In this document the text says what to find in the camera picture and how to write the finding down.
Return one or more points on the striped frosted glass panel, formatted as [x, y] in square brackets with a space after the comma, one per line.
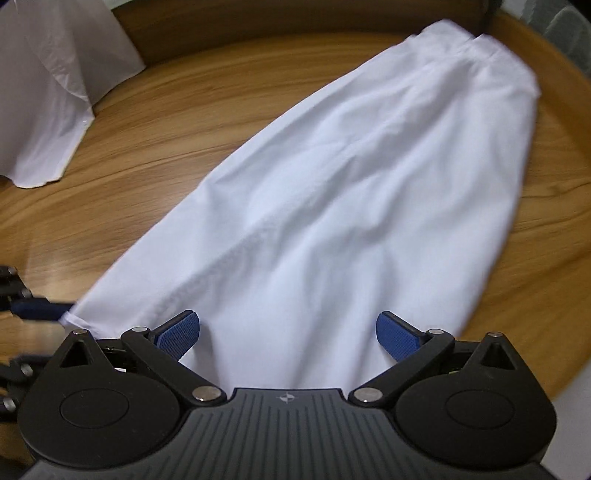
[565, 32]

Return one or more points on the white dress shirt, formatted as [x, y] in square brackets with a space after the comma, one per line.
[46, 92]
[346, 184]

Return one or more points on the black partition post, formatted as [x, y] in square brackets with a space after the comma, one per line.
[490, 11]

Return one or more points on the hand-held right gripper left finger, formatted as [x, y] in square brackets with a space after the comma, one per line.
[179, 336]

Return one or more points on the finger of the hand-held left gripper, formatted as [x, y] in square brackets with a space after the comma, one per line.
[14, 376]
[41, 310]

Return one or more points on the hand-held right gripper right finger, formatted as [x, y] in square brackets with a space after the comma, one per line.
[396, 337]

